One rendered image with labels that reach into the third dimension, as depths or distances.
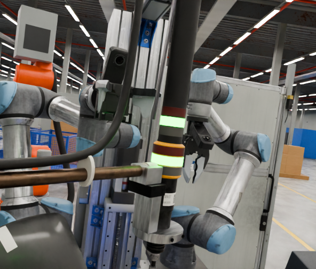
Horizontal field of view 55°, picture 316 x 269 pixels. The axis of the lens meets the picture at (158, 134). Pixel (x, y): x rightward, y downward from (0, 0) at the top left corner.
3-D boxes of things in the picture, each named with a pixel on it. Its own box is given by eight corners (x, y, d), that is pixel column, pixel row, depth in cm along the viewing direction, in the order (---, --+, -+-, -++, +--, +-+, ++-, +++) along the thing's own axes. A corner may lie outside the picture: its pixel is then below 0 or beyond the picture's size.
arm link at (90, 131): (117, 157, 88) (121, 119, 88) (87, 158, 79) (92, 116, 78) (97, 152, 93) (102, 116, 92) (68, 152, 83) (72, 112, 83)
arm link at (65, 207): (77, 236, 114) (81, 200, 113) (46, 245, 103) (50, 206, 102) (57, 226, 121) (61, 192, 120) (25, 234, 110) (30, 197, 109)
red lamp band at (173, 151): (171, 157, 39) (172, 147, 39) (145, 151, 42) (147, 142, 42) (190, 156, 42) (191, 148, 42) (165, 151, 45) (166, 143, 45)
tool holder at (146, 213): (150, 253, 36) (160, 171, 35) (110, 232, 40) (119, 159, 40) (192, 237, 43) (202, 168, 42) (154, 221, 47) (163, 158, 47)
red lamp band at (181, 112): (175, 116, 39) (176, 107, 39) (155, 114, 41) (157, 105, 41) (190, 118, 42) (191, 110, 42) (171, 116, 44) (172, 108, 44)
